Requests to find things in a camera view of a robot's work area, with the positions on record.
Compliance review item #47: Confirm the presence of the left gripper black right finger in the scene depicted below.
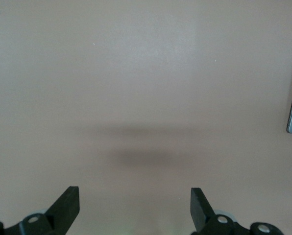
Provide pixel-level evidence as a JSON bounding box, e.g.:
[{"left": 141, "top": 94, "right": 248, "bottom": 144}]
[{"left": 190, "top": 187, "right": 284, "bottom": 235}]

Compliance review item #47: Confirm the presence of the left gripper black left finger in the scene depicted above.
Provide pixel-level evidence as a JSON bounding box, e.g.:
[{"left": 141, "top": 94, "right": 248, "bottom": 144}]
[{"left": 0, "top": 186, "right": 80, "bottom": 235}]

